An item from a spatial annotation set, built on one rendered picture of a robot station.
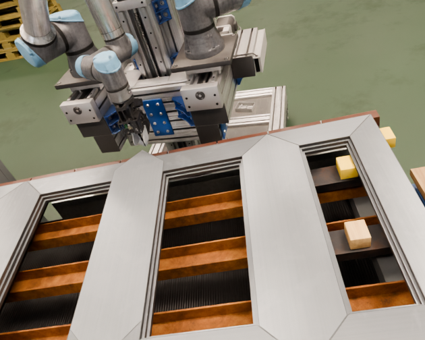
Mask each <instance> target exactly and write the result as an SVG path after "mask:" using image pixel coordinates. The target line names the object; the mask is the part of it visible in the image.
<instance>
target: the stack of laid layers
mask: <svg viewBox="0 0 425 340"><path fill-rule="evenodd" d="M299 148H300V152H301V154H302V158H303V162H304V166H305V168H306V173H307V176H308V180H309V182H310V187H311V190H312V194H313V197H314V201H315V204H316V207H317V211H318V215H319V217H320V222H321V225H322V229H323V231H324V236H325V239H326V241H327V246H328V249H329V253H330V255H331V260H332V263H333V267H334V269H335V274H336V277H337V280H338V284H339V288H340V290H341V295H342V298H343V302H344V304H345V309H346V312H347V315H348V314H351V313H358V312H368V311H374V310H385V309H391V308H401V307H408V306H418V305H424V304H425V297H424V294H423V293H422V290H421V288H420V286H419V284H418V282H417V280H416V277H415V275H414V273H413V271H412V268H411V266H410V265H409V262H408V261H407V258H406V256H405V254H404V252H403V249H402V247H401V245H400V243H399V241H398V239H397V236H396V235H395V232H394V231H393V228H392V226H391V224H390V222H389V219H388V217H387V215H386V213H385V210H384V208H383V206H382V204H381V203H380V200H379V198H378V196H377V194H376V192H375V189H374V187H373V185H372V183H371V181H370V178H369V176H368V174H367V172H366V170H365V168H364V166H363V164H362V161H361V159H360V157H359V155H358V152H357V150H356V148H355V146H354V145H353V142H352V140H351V138H350V136H348V137H343V138H337V139H333V140H326V141H322V142H315V143H311V144H305V145H301V146H300V145H299ZM340 148H347V150H348V152H349V155H350V157H351V159H352V161H353V164H354V166H355V168H356V171H357V172H358V175H359V177H360V179H361V182H362V184H363V187H364V189H365V191H366V193H367V195H368V198H369V200H370V203H371V205H372V207H373V209H374V211H375V214H376V216H377V218H378V221H379V223H380V226H381V227H382V230H383V232H384V234H385V237H386V239H387V241H388V243H389V246H390V248H391V250H392V253H393V255H394V257H395V259H396V261H397V264H398V266H399V269H400V271H401V274H402V275H403V278H404V280H405V282H406V285H407V287H408V289H409V292H410V293H411V296H412V298H413V301H414V303H415V304H411V305H405V306H395V307H388V308H378V309H372V310H362V311H355V312H352V310H351V306H350V303H349V299H348V296H347V292H346V290H345V286H344V283H343V279H342V276H341V272H340V269H339V265H338V262H337V259H336V256H335V252H334V249H333V245H332V242H331V239H330V235H329V232H328V229H327V225H326V222H325V219H324V215H323V213H322V209H321V206H320V202H319V199H318V195H317V193H316V188H315V186H314V182H313V179H312V175H311V172H310V168H309V166H308V162H307V159H306V155H307V154H314V153H317V152H324V151H329V150H335V149H340ZM237 167H239V172H240V180H241V188H242V202H243V210H244V225H245V233H246V247H247V255H248V270H249V278H250V293H251V300H252V316H253V324H246V325H240V326H234V327H223V328H217V329H207V330H201V331H190V332H184V333H174V334H168V335H157V336H151V333H152V322H153V316H154V305H155V299H156V292H157V281H158V275H159V264H160V258H161V247H162V240H163V230H164V223H165V212H166V206H167V195H168V189H169V180H172V179H179V178H183V177H189V176H193V175H200V174H205V173H211V172H215V171H222V170H226V169H233V168H237ZM110 185H111V181H108V182H105V183H98V184H94V185H89V186H83V187H79V188H72V189H68V190H62V191H58V192H51V193H47V194H41V195H40V196H39V198H38V201H37V203H36V205H35V207H34V209H33V211H32V214H31V215H30V218H29V219H28V222H27V224H26V226H25V228H24V230H23V232H22V234H21V237H20V239H19V241H18V243H17V245H16V248H15V250H14V251H13V254H12V255H11V258H10V260H9V262H8V264H7V266H6V268H5V271H4V273H3V275H2V277H1V279H0V309H1V306H2V304H3V301H4V299H5V296H6V295H7V292H8V290H9V288H10V286H11V283H12V281H13V278H14V277H15V275H16V272H17V270H18V267H19V265H20V263H21V261H22V259H23V257H24V254H25V252H26V249H27V247H28V244H29V243H30V240H31V238H32V236H33V234H34V231H35V229H36V226H37V225H38V222H39V220H40V218H41V215H42V213H43V211H44V209H45V206H46V205H47V203H48V202H54V201H58V200H65V199H69V198H76V197H80V196H87V195H91V194H98V193H102V192H108V191H109V188H110ZM252 325H258V326H259V322H258V309H257V302H256V290H255V282H254V269H253V262H252V249H251V242H250V229H249V222H248V209H247V202H246V189H245V182H244V169H243V162H242V156H241V157H237V158H232V159H226V160H222V161H215V162H211V163H205V164H201V165H194V166H190V167H183V168H179V169H172V170H168V171H163V174H162V180H161V189H160V195H159V204H158V210H157V219H156V224H155V230H154V239H153V245H152V254H151V259H150V268H149V274H148V283H147V288H146V297H145V303H144V312H143V318H142V321H141V322H140V323H139V324H138V325H137V326H136V327H135V328H134V329H133V330H132V331H131V332H130V333H129V334H128V335H127V336H126V337H125V338H124V339H123V340H141V339H147V338H153V337H163V336H169V335H180V334H186V333H197V332H202V331H213V330H219V329H230V328H235V327H246V326H252Z"/></svg>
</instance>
